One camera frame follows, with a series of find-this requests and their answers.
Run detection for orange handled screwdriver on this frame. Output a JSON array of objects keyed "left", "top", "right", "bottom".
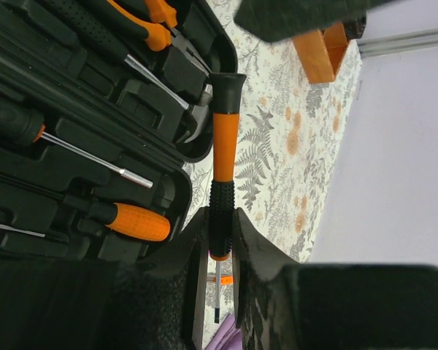
[{"left": 61, "top": 195, "right": 171, "bottom": 242}]

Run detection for small claw hammer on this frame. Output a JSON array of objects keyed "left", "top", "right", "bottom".
[{"left": 44, "top": 1, "right": 212, "bottom": 143}]

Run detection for orange black utility tool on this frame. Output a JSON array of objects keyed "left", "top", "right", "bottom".
[{"left": 0, "top": 224, "right": 46, "bottom": 238}]

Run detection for purple printed pouch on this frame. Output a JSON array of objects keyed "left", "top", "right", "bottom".
[{"left": 205, "top": 313, "right": 242, "bottom": 350}]

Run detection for orange metal file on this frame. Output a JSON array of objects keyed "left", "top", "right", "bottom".
[{"left": 207, "top": 275, "right": 234, "bottom": 285}]

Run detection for orange compartment tray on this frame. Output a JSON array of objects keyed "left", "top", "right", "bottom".
[{"left": 292, "top": 23, "right": 350, "bottom": 85}]

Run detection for orange handled pliers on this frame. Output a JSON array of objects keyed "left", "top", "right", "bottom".
[{"left": 104, "top": 1, "right": 211, "bottom": 74}]

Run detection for black plastic tool case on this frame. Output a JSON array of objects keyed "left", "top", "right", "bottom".
[{"left": 0, "top": 1, "right": 237, "bottom": 263}]

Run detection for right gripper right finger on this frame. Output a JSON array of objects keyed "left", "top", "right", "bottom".
[{"left": 233, "top": 209, "right": 438, "bottom": 349}]

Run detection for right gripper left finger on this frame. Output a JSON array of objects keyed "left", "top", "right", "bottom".
[{"left": 0, "top": 208, "right": 209, "bottom": 349}]

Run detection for small precision screwdriver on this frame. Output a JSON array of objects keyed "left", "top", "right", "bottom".
[{"left": 208, "top": 73, "right": 247, "bottom": 324}]

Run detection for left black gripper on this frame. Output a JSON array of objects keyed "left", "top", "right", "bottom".
[{"left": 234, "top": 0, "right": 391, "bottom": 42}]

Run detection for black handled screwdriver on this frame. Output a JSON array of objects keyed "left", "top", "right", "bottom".
[{"left": 0, "top": 96, "right": 153, "bottom": 189}]

